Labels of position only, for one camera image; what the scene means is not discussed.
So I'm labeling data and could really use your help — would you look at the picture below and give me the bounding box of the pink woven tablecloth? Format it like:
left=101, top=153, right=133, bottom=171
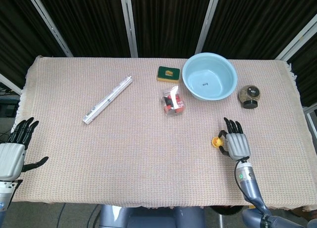
left=6, top=55, right=317, bottom=212

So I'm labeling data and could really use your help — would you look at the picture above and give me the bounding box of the round spice jar black lid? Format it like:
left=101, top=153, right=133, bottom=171
left=238, top=85, right=261, bottom=109

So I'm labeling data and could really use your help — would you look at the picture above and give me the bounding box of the black curtain panel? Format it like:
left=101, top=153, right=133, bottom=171
left=34, top=0, right=131, bottom=58
left=129, top=0, right=214, bottom=59
left=202, top=0, right=317, bottom=60
left=286, top=39, right=317, bottom=107
left=0, top=0, right=67, bottom=83

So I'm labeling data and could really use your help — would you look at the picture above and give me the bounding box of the clear bag of red items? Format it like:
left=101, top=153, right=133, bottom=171
left=161, top=85, right=186, bottom=118

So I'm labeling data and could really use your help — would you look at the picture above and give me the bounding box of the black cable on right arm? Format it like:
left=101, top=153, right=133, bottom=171
left=234, top=160, right=271, bottom=217

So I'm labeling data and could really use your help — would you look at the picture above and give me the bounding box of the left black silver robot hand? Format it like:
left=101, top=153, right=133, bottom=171
left=0, top=117, right=49, bottom=182

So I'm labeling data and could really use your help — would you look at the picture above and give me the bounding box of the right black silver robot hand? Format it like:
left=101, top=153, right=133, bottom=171
left=218, top=117, right=251, bottom=162

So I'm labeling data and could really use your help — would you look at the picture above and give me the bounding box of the white metal frame post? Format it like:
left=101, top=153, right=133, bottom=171
left=274, top=14, right=317, bottom=62
left=24, top=0, right=74, bottom=58
left=0, top=73, right=23, bottom=95
left=194, top=0, right=222, bottom=55
left=119, top=0, right=139, bottom=58
left=302, top=104, right=317, bottom=141

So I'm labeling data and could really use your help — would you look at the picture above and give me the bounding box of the long white printed tube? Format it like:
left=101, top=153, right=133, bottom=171
left=82, top=75, right=133, bottom=126

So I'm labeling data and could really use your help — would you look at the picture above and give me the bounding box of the light blue plastic bowl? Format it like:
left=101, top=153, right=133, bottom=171
left=182, top=52, right=238, bottom=101

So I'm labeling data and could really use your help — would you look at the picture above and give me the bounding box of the green yellow sponge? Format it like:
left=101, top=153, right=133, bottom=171
left=156, top=66, right=181, bottom=84

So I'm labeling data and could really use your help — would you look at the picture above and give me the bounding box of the blue-grey robot torso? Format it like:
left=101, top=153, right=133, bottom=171
left=98, top=204, right=207, bottom=228

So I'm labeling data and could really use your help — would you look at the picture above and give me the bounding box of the yellow plastic cup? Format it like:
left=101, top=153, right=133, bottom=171
left=211, top=137, right=225, bottom=149

